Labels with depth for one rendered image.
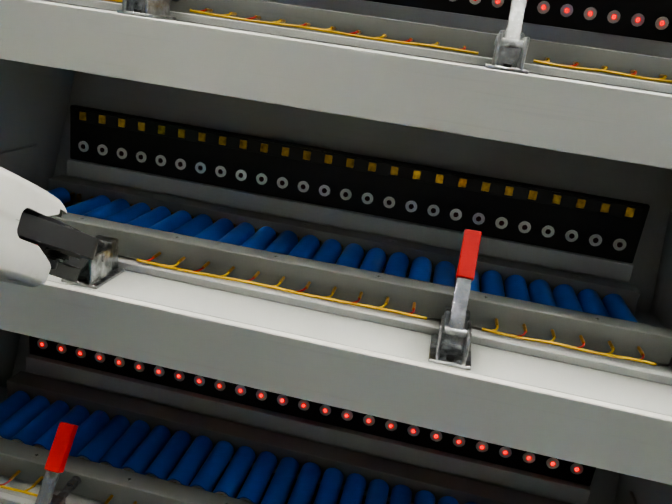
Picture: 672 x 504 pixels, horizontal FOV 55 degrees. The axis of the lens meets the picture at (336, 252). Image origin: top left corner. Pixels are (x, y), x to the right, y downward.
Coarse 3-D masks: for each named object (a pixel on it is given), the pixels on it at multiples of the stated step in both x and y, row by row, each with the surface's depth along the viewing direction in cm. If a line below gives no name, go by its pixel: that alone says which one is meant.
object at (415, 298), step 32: (96, 224) 51; (128, 224) 53; (128, 256) 52; (160, 256) 51; (192, 256) 51; (224, 256) 50; (256, 256) 50; (288, 256) 51; (288, 288) 50; (320, 288) 49; (352, 288) 49; (384, 288) 48; (416, 288) 48; (448, 288) 49; (480, 320) 48; (512, 320) 47; (544, 320) 47; (576, 320) 47; (608, 320) 47; (608, 352) 47; (640, 352) 46
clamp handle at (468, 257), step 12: (468, 240) 44; (480, 240) 44; (468, 252) 44; (468, 264) 44; (456, 276) 44; (468, 276) 44; (456, 288) 44; (468, 288) 44; (456, 300) 43; (456, 312) 43; (456, 324) 43
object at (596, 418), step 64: (192, 192) 62; (512, 256) 58; (576, 256) 57; (0, 320) 47; (64, 320) 46; (128, 320) 45; (192, 320) 44; (256, 320) 45; (320, 320) 46; (640, 320) 55; (256, 384) 44; (320, 384) 43; (384, 384) 42; (448, 384) 42; (512, 384) 41; (576, 384) 42; (640, 384) 43; (576, 448) 41; (640, 448) 40
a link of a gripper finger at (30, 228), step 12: (24, 216) 31; (24, 228) 31; (36, 228) 32; (48, 228) 32; (60, 228) 33; (36, 240) 32; (48, 240) 32; (60, 240) 33; (72, 240) 33; (84, 240) 34; (96, 240) 34; (60, 252) 35; (72, 252) 33; (84, 252) 34
